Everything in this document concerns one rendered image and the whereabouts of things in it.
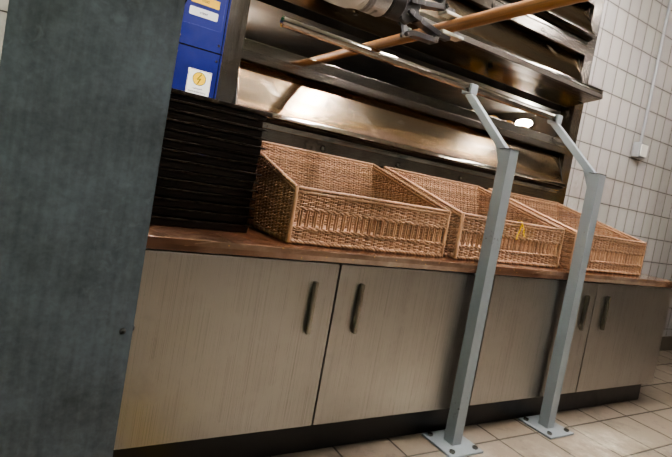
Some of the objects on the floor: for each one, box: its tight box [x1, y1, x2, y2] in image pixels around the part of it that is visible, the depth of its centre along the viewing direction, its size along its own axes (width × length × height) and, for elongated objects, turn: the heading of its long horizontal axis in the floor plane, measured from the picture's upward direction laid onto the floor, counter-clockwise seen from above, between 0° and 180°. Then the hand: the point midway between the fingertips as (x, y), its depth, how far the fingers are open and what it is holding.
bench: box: [113, 224, 672, 457], centre depth 184 cm, size 56×242×58 cm, turn 47°
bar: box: [280, 16, 607, 457], centre depth 156 cm, size 31×127×118 cm, turn 47°
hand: (451, 26), depth 120 cm, fingers open, 4 cm apart
